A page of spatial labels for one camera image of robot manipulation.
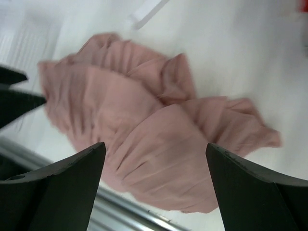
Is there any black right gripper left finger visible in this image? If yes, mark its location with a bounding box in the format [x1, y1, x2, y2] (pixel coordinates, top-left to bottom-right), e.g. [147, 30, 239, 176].
[0, 142, 106, 231]

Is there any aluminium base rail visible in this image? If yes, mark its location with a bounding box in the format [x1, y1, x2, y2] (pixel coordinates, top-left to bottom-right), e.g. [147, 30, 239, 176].
[0, 138, 187, 231]

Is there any white metal clothes rack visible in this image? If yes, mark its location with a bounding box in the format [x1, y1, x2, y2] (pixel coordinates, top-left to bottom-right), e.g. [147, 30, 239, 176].
[128, 0, 169, 30]

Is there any pink pleated skirt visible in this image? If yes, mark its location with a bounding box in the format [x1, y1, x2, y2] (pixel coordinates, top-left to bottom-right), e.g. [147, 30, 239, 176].
[38, 33, 282, 213]

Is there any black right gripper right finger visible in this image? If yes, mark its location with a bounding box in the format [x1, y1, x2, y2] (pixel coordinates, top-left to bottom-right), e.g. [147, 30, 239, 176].
[206, 143, 308, 231]

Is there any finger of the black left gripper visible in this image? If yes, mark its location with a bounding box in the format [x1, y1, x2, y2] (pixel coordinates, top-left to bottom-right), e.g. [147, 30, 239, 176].
[0, 90, 46, 128]
[0, 66, 28, 86]

